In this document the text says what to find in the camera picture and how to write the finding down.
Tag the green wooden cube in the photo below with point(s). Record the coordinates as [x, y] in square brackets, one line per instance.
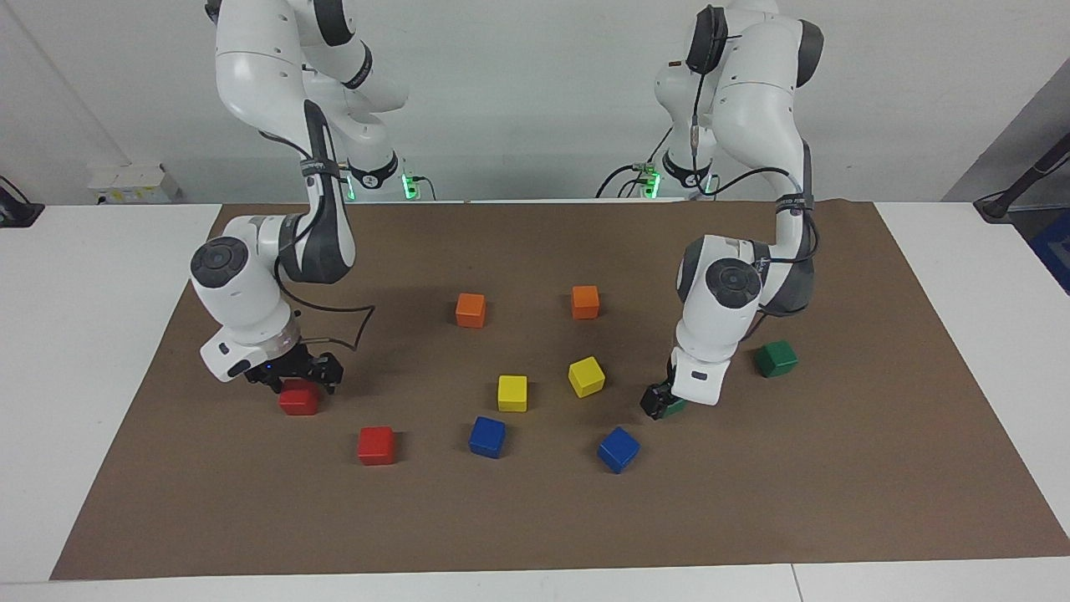
[777, 359]
[677, 408]

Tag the blue floor object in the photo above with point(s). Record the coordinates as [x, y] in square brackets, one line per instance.
[1055, 251]

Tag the brown table mat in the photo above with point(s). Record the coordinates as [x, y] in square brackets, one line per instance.
[535, 502]

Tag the red wooden cube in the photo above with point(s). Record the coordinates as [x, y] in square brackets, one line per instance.
[299, 400]
[376, 446]

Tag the black stand foot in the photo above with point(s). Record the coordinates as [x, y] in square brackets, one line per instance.
[1016, 191]

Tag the yellow wooden cube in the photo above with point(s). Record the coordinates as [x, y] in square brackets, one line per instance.
[586, 377]
[512, 394]

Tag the green lit base connector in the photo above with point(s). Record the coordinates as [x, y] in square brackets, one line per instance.
[650, 181]
[410, 185]

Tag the white labelled box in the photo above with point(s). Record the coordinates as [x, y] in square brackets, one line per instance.
[134, 182]

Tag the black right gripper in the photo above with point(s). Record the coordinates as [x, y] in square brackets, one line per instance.
[291, 364]

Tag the orange wooden cube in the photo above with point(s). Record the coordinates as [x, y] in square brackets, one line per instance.
[471, 311]
[585, 303]

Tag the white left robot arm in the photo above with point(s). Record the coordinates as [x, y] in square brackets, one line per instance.
[719, 326]

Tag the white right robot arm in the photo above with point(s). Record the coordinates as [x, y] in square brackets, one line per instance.
[242, 284]

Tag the blue wooden cube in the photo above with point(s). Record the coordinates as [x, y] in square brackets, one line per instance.
[619, 450]
[486, 437]

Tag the black device at table edge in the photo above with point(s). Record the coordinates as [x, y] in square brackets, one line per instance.
[17, 211]

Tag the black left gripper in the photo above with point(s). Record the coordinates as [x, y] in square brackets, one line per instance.
[671, 369]

